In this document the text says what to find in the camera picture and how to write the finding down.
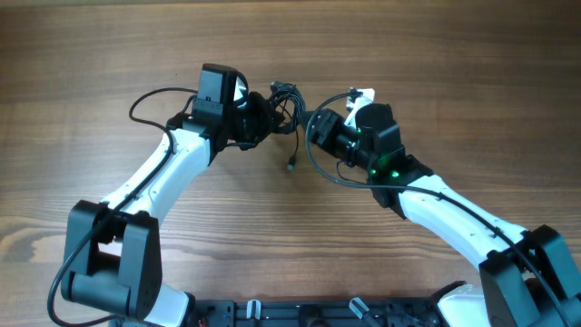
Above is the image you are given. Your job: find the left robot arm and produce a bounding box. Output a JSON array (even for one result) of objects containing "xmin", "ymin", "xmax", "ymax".
[{"xmin": 47, "ymin": 64, "xmax": 284, "ymax": 326}]

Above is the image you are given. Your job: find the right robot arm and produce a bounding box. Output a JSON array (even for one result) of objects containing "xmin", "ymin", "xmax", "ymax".
[{"xmin": 300, "ymin": 104, "xmax": 580, "ymax": 326}]

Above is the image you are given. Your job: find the right camera black cable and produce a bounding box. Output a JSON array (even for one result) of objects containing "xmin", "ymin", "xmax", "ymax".
[{"xmin": 304, "ymin": 89, "xmax": 573, "ymax": 327}]

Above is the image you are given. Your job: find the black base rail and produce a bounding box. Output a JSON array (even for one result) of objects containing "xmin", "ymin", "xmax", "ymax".
[{"xmin": 188, "ymin": 298, "xmax": 447, "ymax": 327}]

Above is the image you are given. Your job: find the black USB cable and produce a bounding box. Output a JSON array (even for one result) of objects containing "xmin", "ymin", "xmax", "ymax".
[{"xmin": 265, "ymin": 80, "xmax": 310, "ymax": 172}]

